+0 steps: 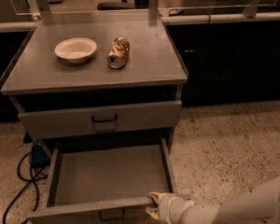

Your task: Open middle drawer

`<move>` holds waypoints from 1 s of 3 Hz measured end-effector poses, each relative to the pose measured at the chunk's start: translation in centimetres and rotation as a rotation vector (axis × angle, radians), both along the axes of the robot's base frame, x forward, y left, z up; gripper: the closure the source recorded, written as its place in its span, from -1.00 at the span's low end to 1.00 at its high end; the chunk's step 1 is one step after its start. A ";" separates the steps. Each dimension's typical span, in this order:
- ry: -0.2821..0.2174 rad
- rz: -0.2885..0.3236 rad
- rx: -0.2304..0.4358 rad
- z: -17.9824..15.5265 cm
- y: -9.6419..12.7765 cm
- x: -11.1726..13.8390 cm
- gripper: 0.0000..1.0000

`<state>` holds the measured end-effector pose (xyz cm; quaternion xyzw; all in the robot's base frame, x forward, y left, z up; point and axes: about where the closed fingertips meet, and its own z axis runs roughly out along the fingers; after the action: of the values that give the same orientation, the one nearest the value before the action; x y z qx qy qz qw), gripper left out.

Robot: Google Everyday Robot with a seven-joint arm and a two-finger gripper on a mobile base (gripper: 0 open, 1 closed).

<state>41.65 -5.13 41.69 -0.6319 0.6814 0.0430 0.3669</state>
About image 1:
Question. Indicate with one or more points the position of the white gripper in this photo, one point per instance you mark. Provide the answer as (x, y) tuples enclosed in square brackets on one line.
[(167, 205)]

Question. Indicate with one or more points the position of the dark counter with ledge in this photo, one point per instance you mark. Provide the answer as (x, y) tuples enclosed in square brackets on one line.
[(227, 60)]

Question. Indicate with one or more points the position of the black office chair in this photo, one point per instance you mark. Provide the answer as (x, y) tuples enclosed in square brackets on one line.
[(115, 5)]

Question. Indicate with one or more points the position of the grey drawer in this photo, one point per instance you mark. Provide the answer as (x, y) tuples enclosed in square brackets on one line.
[(101, 119), (90, 185)]

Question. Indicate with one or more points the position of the blue power box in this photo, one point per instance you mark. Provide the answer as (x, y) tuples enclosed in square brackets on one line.
[(40, 156)]

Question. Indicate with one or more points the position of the grey drawer cabinet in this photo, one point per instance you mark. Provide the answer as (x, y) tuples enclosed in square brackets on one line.
[(40, 81)]

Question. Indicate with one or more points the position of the white bowl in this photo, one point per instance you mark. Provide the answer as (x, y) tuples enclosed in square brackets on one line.
[(76, 50)]

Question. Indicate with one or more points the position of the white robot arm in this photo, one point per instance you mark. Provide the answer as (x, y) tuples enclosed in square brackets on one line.
[(260, 205)]

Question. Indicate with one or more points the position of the crushed golden soda can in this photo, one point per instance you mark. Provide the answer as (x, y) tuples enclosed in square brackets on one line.
[(119, 53)]

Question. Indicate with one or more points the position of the grey top drawer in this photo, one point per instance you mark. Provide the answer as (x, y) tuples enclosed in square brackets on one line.
[(101, 119)]

